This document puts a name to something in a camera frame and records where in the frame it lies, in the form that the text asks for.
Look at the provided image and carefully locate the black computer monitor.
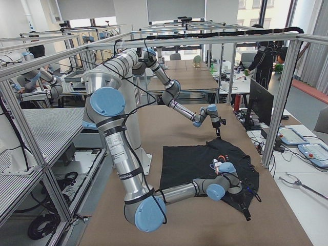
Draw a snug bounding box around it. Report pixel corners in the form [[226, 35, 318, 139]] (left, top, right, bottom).
[[244, 78, 274, 130]]

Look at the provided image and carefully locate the striped aluminium work table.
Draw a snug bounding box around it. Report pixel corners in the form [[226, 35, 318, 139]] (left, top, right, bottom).
[[1, 108, 84, 189]]

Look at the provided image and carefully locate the aluminium frame cage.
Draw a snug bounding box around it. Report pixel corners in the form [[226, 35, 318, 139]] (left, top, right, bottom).
[[0, 24, 328, 226]]

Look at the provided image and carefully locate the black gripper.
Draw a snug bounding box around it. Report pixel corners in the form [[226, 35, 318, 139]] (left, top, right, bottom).
[[211, 116, 227, 138], [232, 183, 262, 221]]

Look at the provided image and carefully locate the blue teach pendant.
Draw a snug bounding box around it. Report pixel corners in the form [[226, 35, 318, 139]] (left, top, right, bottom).
[[278, 127, 310, 146]]

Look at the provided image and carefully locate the metal reacher grabber tool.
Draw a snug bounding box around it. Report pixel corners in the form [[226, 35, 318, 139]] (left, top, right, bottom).
[[278, 173, 328, 200]]

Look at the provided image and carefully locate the black t-shirt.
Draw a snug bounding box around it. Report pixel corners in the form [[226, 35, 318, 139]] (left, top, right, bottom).
[[159, 138, 261, 207]]

